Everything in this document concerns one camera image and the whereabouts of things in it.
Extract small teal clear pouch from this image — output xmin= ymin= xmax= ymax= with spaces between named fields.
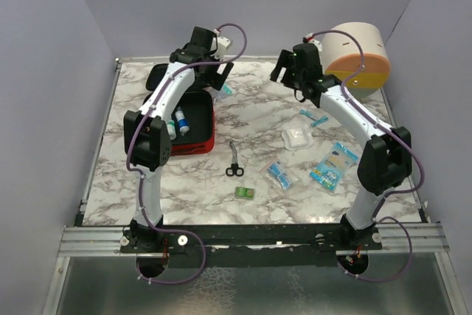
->
xmin=215 ymin=84 xmax=233 ymax=100

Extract teal wrapped swab pieces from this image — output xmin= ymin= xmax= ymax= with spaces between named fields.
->
xmin=299 ymin=109 xmax=328 ymax=128

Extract red black medicine case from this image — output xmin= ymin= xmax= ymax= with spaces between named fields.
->
xmin=142 ymin=63 xmax=217 ymax=157

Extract black handled scissors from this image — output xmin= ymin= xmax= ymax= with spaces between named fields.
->
xmin=225 ymin=141 xmax=244 ymax=177

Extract round pastel drawer cabinet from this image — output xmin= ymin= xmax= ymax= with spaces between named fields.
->
xmin=321 ymin=22 xmax=391 ymax=100

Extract white bottle blue label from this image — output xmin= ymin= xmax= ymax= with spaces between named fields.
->
xmin=175 ymin=107 xmax=190 ymax=136

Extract small green box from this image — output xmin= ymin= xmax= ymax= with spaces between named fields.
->
xmin=235 ymin=187 xmax=255 ymax=199

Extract blue yellow plaster pack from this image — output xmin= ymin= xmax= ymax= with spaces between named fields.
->
xmin=310 ymin=142 xmax=359 ymax=191

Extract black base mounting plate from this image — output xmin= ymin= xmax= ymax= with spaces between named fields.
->
xmin=120 ymin=223 xmax=382 ymax=269

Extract clear bottle green label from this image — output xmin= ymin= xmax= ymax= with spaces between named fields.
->
xmin=167 ymin=120 xmax=177 ymax=141

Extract white gauze clear bag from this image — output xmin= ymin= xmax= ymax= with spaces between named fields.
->
xmin=281 ymin=127 xmax=313 ymax=151

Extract blue packets clear bag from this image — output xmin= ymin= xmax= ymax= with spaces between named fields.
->
xmin=266 ymin=160 xmax=294 ymax=190

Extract aluminium frame rail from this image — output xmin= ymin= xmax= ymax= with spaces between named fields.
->
xmin=58 ymin=223 xmax=450 ymax=257

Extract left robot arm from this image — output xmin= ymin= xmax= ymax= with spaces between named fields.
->
xmin=123 ymin=27 xmax=234 ymax=252

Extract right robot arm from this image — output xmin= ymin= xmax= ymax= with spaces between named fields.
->
xmin=270 ymin=43 xmax=412 ymax=249

